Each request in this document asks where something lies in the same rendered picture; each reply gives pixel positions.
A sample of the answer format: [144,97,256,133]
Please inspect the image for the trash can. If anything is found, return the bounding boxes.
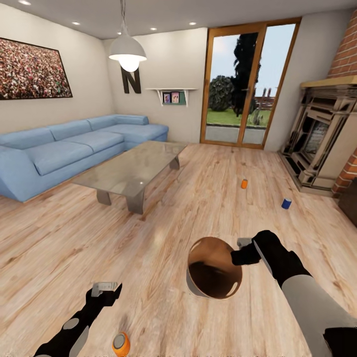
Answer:
[186,237,243,300]

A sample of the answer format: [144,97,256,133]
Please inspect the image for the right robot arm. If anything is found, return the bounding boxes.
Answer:
[231,231,357,357]

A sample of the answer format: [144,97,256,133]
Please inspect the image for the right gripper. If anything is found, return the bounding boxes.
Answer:
[231,245,259,266]

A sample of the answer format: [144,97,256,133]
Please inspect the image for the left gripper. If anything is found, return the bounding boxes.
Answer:
[86,284,122,315]

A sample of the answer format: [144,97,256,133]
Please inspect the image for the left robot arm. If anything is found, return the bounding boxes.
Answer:
[33,282,122,357]

